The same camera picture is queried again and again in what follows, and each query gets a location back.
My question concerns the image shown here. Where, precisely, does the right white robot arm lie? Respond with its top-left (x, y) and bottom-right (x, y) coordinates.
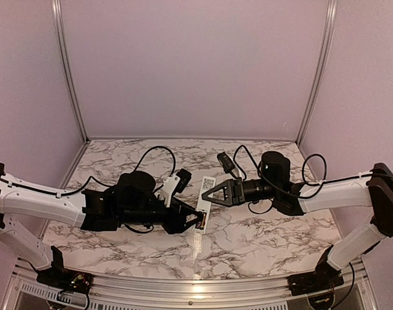
top-left (201, 151), bottom-right (393, 289)

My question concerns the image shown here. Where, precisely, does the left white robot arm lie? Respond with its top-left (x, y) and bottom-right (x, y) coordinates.
top-left (0, 163), bottom-right (204, 287)

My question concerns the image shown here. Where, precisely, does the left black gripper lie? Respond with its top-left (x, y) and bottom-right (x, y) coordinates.
top-left (120, 196), bottom-right (205, 234)

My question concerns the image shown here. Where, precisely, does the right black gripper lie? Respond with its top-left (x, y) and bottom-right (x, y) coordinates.
top-left (202, 177), bottom-right (279, 207)

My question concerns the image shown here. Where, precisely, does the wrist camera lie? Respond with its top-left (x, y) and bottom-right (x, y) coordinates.
top-left (217, 152), bottom-right (240, 178)
top-left (158, 169), bottom-right (192, 208)

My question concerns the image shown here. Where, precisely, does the right aluminium frame post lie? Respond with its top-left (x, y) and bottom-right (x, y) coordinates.
top-left (295, 0), bottom-right (338, 148)

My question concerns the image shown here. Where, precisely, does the left aluminium frame post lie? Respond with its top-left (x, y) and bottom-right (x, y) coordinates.
top-left (51, 0), bottom-right (90, 144)

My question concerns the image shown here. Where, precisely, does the white remote control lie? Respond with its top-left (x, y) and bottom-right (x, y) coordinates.
top-left (195, 176), bottom-right (217, 234)

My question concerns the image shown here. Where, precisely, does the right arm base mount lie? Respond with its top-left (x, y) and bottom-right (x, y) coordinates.
top-left (288, 245), bottom-right (344, 296)

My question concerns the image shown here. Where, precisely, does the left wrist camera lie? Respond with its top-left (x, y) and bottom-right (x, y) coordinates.
top-left (158, 169), bottom-right (192, 208)

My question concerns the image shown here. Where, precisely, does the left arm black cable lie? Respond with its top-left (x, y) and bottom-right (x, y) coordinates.
top-left (0, 145), bottom-right (176, 233)

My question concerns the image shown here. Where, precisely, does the aluminium frame post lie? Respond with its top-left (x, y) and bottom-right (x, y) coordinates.
top-left (51, 0), bottom-right (90, 144)
top-left (295, 0), bottom-right (338, 148)

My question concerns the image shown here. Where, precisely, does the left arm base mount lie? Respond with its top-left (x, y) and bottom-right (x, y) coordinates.
top-left (36, 245), bottom-right (93, 295)

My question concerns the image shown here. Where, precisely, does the front aluminium rail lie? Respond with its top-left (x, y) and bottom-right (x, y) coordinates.
top-left (0, 260), bottom-right (378, 309)

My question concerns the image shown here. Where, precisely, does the black battery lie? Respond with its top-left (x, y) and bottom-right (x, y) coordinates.
top-left (200, 212), bottom-right (207, 230)

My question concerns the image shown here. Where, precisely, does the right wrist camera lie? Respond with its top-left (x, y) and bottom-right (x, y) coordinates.
top-left (217, 152), bottom-right (240, 178)

